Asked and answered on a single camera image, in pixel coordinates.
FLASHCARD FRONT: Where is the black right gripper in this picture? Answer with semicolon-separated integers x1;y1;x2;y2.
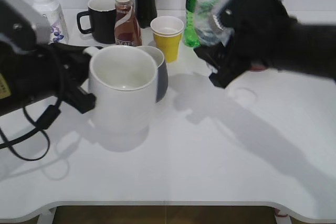
194;0;335;88

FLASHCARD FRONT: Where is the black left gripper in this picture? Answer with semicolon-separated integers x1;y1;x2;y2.
1;0;96;116

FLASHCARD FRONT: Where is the white ceramic mug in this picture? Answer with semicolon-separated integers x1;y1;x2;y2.
84;45;158;134

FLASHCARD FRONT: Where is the clear water bottle green label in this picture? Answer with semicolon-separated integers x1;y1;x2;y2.
194;0;233;46

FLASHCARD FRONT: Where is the red ceramic mug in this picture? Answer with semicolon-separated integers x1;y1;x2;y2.
249;62;268;72

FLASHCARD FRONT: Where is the black ceramic mug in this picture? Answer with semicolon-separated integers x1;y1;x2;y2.
76;0;117;44

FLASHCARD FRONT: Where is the grey ceramic mug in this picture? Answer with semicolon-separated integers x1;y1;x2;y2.
138;46;169;103

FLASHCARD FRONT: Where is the green soda bottle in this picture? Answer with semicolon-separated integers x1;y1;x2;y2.
183;0;200;48

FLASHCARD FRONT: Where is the brown Nescafe coffee bottle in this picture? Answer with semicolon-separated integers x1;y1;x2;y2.
114;0;142;47

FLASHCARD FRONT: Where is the yellow paper cup stack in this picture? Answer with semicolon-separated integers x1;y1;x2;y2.
150;16;184;63

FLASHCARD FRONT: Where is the white blueberry yogurt bottle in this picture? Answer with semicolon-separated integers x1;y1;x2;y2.
33;0;69;44

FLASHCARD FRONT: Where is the red table leg fitting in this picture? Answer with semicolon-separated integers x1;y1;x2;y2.
274;208;289;218

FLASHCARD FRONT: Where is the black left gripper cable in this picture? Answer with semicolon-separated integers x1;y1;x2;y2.
0;48;66;161

